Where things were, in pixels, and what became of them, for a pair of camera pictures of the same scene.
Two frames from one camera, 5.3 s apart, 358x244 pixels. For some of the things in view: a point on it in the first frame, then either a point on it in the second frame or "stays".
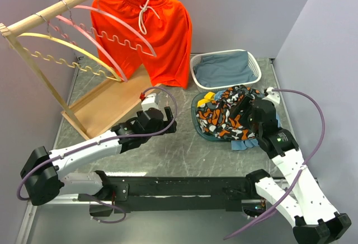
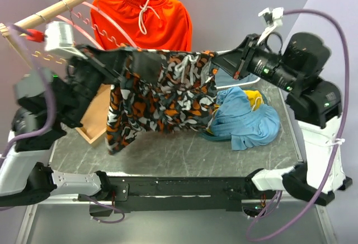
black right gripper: (246, 104) -> (236, 61)
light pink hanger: (101, 10) -> (110, 37)
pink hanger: (70, 20) -> (86, 21)
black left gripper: (165, 124) -> (108, 62)
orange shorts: (131, 26) stays
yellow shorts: (210, 97) -> (255, 98)
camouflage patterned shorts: (214, 117) -> (183, 100)
